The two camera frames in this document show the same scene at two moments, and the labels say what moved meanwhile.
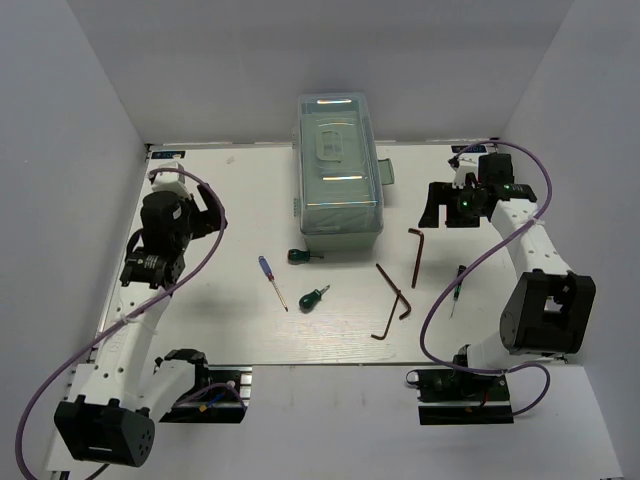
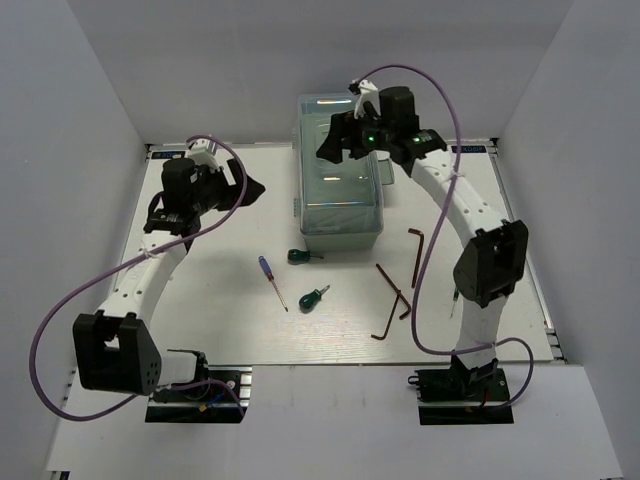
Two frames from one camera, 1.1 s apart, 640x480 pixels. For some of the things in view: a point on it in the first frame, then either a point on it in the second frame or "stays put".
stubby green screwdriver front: x=309 y=300 stays put
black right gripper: x=438 y=195 → x=342 y=123
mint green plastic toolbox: x=341 y=173 stays put
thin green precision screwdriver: x=461 y=269 stays put
